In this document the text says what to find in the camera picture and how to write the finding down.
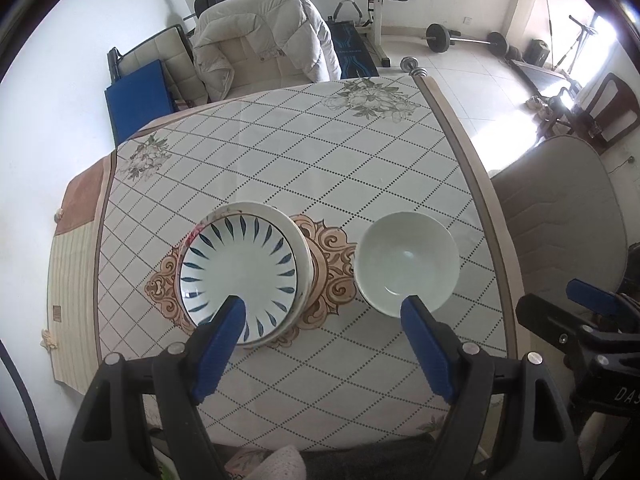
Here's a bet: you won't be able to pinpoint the pale green bowl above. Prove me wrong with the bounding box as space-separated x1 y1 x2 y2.
356 211 461 318

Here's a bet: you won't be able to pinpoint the dark wooden chair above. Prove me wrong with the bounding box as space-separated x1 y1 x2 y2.
545 72 640 156

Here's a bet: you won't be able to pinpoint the checked floral tablecloth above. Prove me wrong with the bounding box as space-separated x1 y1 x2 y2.
40 76 518 453

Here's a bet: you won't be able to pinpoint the black flat bench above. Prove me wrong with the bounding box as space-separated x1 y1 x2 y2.
510 57 581 106

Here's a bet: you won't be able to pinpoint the chrome dumbbell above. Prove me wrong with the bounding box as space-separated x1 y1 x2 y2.
399 56 431 79

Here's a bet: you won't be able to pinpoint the person's dark clothing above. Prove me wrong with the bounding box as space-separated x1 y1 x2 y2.
215 432 451 480

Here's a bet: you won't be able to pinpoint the black cable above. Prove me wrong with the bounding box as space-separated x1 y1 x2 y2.
0 340 56 480

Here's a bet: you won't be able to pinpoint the blue black weight bench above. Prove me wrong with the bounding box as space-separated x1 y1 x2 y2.
327 0 393 81

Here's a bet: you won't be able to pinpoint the blue leaf pattern plate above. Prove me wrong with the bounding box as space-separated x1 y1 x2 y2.
178 212 299 347

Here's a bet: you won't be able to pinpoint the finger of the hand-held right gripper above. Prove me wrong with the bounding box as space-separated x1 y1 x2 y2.
566 279 626 318
515 294 596 361

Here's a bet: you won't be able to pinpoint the white knit cloth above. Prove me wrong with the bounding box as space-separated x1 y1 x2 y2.
255 444 307 480

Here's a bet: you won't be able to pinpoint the black weight plates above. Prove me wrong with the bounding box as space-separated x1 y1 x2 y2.
194 0 236 17

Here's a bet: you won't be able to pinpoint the beige quilted folding chair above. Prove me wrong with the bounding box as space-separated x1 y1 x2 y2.
107 25 208 111

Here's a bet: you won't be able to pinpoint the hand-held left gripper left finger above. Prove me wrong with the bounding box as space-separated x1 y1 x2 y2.
59 295 248 480

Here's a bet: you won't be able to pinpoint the black floor barbell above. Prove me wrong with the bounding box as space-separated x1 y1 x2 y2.
424 22 511 56

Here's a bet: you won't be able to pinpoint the white down jacket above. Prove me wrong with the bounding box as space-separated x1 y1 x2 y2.
192 0 342 103

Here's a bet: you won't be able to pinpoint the barbell weight bench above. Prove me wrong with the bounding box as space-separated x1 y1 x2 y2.
220 0 393 68

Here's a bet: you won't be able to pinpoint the blue folded mat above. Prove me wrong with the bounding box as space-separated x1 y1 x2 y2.
104 59 175 146

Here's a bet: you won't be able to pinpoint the grey padded chair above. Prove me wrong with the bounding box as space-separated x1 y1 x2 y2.
490 135 628 311

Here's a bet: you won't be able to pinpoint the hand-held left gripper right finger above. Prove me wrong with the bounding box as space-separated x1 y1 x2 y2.
400 295 586 480

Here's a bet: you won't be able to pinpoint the beige upholstered chair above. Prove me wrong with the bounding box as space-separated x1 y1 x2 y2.
197 35 321 106

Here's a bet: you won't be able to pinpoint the beige floral white plate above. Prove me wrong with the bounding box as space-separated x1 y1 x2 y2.
186 201 316 343

